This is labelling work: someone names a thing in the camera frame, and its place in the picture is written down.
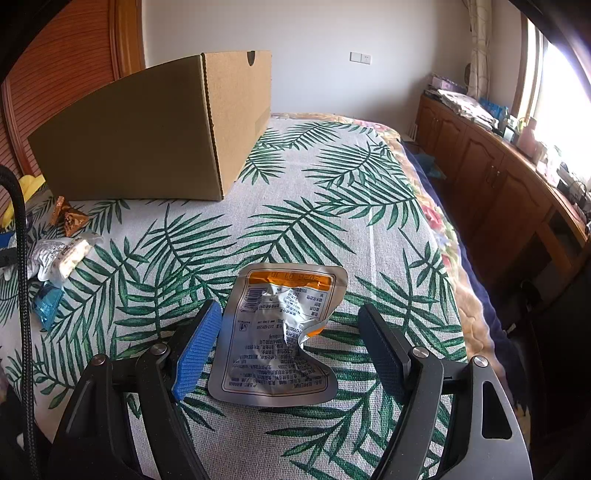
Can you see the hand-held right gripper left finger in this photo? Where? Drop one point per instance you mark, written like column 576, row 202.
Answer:
column 198, row 346

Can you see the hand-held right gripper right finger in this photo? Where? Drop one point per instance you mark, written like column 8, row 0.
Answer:
column 383, row 350

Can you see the silver orange snack pouch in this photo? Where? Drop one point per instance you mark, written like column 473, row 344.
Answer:
column 272, row 350

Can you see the white silver snack packet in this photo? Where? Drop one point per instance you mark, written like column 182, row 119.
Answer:
column 64, row 256

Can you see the brown cardboard box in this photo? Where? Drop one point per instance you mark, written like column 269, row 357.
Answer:
column 138, row 138

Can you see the dark blue cloth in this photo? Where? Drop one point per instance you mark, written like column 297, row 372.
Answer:
column 466, row 258

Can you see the leaf-print bedsheet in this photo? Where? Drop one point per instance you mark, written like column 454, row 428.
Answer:
column 323, row 221

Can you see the floral quilt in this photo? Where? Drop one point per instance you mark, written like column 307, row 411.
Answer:
column 438, row 217

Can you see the blue candy wrapper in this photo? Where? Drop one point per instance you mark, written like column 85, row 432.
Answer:
column 46, row 304

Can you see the brown gold candy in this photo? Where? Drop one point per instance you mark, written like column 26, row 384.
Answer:
column 74, row 222
column 59, row 210

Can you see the teal cloth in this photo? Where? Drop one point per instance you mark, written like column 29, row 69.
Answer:
column 429, row 166

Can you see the long wooden cabinet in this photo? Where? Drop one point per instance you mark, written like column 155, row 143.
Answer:
column 498, row 184

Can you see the yellow plush toy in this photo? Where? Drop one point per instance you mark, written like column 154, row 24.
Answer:
column 30, row 182

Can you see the stack of papers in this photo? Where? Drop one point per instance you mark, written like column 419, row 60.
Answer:
column 461, row 104

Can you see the pink bottle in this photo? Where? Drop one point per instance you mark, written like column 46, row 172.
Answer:
column 528, row 134

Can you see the blue boxes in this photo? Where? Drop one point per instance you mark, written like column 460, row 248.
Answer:
column 494, row 110

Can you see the grey round object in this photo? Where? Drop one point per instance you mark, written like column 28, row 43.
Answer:
column 467, row 74

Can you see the wooden-framed window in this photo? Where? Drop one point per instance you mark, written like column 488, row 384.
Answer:
column 558, row 92

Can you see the wooden slatted wardrobe door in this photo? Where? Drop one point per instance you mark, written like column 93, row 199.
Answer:
column 69, row 60

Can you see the patterned window curtain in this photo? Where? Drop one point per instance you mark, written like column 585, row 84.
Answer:
column 479, row 46

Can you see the white wall socket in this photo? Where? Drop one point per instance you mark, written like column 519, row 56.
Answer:
column 360, row 57

